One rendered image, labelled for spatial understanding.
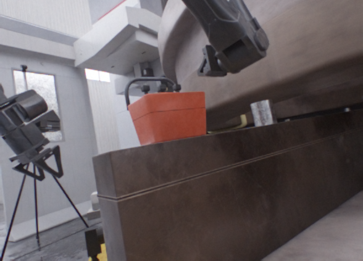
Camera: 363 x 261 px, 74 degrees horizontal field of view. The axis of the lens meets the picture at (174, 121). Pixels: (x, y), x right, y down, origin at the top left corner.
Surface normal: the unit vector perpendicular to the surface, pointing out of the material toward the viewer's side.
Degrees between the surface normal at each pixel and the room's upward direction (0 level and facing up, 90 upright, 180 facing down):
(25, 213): 90
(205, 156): 90
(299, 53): 90
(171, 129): 97
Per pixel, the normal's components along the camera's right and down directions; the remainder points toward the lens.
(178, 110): 0.55, -0.07
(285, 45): -0.79, 0.08
